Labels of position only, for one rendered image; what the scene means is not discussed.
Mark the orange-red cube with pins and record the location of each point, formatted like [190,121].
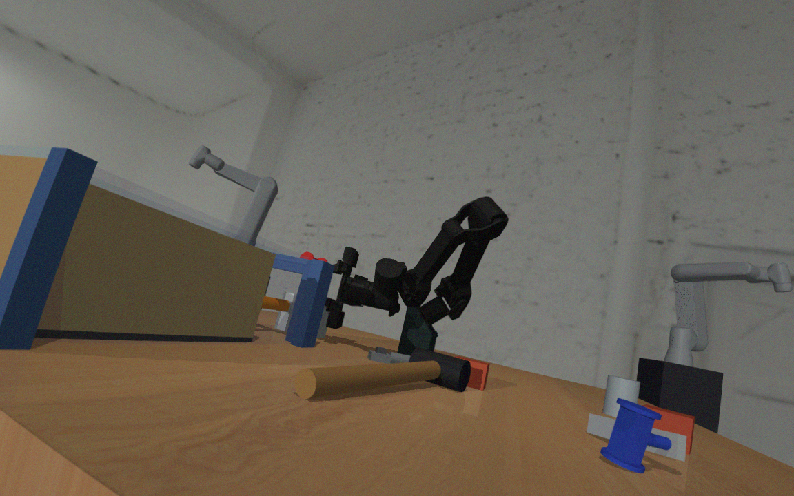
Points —
[478,374]
[675,422]

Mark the wooden-handled mallet with black head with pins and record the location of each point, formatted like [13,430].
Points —
[424,365]

